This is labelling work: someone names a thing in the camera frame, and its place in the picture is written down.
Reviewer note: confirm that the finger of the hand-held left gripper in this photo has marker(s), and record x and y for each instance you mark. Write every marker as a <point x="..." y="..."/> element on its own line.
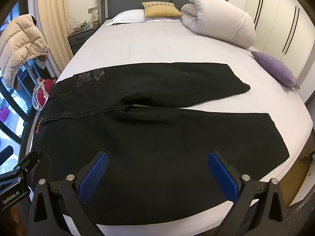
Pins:
<point x="27" y="163"/>

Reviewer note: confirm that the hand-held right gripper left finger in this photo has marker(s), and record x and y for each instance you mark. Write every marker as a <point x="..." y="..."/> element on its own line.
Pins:
<point x="94" y="174"/>

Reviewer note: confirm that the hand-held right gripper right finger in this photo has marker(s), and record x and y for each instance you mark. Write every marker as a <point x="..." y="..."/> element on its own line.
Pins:
<point x="222" y="174"/>

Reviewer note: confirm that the black denim pants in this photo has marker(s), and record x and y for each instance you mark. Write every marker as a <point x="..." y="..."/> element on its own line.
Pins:
<point x="147" y="140"/>

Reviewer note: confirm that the red bag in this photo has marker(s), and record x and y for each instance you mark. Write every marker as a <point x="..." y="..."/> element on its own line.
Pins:
<point x="44" y="91"/>

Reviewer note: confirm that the purple cushion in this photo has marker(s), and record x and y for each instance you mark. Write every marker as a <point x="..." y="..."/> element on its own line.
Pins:
<point x="275" y="68"/>

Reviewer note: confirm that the beige puffer jacket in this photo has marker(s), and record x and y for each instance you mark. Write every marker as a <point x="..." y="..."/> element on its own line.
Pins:
<point x="19" y="44"/>

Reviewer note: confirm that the dark grey nightstand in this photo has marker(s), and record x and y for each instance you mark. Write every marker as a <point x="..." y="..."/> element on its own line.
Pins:
<point x="80" y="38"/>

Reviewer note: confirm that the bed with white sheet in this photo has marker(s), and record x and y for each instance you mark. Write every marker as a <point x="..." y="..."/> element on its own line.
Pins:
<point x="160" y="46"/>

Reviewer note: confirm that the cream curtain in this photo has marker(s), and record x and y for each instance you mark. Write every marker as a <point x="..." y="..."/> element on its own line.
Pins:
<point x="53" y="14"/>

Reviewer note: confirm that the rolled white duvet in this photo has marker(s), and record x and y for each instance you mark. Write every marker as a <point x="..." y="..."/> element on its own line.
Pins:
<point x="221" y="19"/>

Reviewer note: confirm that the white pillow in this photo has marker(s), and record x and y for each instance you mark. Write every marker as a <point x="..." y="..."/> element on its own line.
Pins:
<point x="128" y="16"/>

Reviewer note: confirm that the white wardrobe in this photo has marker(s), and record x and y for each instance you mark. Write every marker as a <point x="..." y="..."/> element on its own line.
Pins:
<point x="283" y="17"/>

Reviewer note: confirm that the yellow pillow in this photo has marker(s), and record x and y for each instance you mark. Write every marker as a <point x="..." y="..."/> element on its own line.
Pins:
<point x="161" y="9"/>

